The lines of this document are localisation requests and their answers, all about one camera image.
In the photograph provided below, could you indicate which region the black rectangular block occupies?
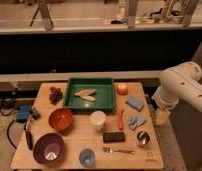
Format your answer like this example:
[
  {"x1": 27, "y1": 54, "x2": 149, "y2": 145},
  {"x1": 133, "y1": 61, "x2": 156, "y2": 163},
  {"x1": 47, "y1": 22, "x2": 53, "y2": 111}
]
[{"x1": 103, "y1": 132, "x2": 125, "y2": 143}]

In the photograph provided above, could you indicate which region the white paper cup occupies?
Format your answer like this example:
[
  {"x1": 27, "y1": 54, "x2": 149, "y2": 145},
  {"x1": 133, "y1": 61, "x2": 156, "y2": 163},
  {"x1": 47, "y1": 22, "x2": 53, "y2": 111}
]
[{"x1": 90, "y1": 111, "x2": 106, "y2": 131}]

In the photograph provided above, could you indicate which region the blue grey cloth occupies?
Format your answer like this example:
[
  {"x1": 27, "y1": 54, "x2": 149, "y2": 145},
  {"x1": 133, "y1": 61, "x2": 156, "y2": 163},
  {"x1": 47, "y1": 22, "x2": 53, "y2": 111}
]
[{"x1": 128, "y1": 115, "x2": 146, "y2": 130}]

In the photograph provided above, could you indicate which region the purple bowl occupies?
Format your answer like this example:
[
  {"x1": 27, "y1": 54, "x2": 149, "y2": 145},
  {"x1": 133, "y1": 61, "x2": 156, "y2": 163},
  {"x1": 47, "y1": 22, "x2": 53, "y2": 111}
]
[{"x1": 33, "y1": 133, "x2": 65, "y2": 165}]

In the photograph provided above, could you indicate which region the orange fruit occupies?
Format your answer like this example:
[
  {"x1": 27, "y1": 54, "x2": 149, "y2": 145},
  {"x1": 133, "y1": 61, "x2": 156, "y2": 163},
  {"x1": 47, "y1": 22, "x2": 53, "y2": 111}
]
[{"x1": 116, "y1": 83, "x2": 128, "y2": 95}]

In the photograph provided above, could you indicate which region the green plastic tray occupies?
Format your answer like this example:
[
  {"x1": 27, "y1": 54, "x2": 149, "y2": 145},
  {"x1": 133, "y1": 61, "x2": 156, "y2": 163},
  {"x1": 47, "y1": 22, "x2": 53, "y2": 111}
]
[{"x1": 63, "y1": 78, "x2": 116, "y2": 112}]

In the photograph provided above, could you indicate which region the orange carrot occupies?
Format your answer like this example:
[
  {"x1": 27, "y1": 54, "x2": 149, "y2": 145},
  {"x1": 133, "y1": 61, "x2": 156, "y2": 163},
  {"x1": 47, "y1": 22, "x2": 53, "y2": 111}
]
[{"x1": 117, "y1": 109, "x2": 124, "y2": 130}]

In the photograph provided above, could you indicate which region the black cable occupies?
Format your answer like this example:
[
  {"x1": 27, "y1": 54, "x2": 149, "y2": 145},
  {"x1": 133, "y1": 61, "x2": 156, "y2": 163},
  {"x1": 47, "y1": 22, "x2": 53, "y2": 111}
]
[{"x1": 0, "y1": 96, "x2": 28, "y2": 150}]

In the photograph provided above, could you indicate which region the black handled tool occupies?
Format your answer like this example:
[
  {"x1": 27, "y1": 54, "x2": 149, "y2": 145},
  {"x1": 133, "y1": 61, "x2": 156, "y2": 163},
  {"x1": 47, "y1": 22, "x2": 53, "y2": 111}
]
[{"x1": 25, "y1": 121, "x2": 33, "y2": 150}]

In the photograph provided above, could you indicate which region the red bowl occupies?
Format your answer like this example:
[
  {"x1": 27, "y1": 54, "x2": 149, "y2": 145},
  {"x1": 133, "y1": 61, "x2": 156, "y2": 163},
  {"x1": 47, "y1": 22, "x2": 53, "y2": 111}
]
[{"x1": 48, "y1": 108, "x2": 73, "y2": 132}]

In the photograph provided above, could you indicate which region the small blue cup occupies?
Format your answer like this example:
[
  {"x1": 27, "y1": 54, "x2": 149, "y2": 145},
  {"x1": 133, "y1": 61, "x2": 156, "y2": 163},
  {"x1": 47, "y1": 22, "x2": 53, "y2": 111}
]
[{"x1": 79, "y1": 148, "x2": 95, "y2": 167}]

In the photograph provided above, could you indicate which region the blue power box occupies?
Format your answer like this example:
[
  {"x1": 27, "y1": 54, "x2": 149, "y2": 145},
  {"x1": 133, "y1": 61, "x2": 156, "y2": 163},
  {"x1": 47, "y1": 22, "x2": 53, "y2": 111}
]
[{"x1": 16, "y1": 105, "x2": 32, "y2": 123}]

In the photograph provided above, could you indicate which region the silver fork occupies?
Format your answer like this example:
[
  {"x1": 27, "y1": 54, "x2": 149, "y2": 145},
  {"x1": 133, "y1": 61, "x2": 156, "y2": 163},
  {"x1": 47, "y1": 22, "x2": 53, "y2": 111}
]
[{"x1": 102, "y1": 147, "x2": 135, "y2": 154}]

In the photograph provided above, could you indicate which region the small metal cup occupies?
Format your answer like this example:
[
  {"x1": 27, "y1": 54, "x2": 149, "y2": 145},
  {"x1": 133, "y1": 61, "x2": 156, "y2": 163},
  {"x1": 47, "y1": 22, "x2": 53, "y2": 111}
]
[{"x1": 137, "y1": 131, "x2": 150, "y2": 147}]

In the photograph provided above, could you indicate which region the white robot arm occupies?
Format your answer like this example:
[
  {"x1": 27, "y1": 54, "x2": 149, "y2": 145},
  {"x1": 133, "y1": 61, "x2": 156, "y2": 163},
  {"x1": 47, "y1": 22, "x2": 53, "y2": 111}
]
[{"x1": 152, "y1": 61, "x2": 202, "y2": 125}]

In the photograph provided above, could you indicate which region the wooden table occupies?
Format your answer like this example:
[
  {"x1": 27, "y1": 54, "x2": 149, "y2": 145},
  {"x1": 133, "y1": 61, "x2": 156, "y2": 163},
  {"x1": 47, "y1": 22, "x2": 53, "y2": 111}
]
[{"x1": 11, "y1": 82, "x2": 164, "y2": 169}]

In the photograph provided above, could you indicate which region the dark red grape bunch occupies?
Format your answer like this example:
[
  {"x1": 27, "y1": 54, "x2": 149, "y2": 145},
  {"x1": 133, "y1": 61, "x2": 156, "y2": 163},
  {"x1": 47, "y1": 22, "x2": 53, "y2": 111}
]
[{"x1": 49, "y1": 87, "x2": 63, "y2": 105}]

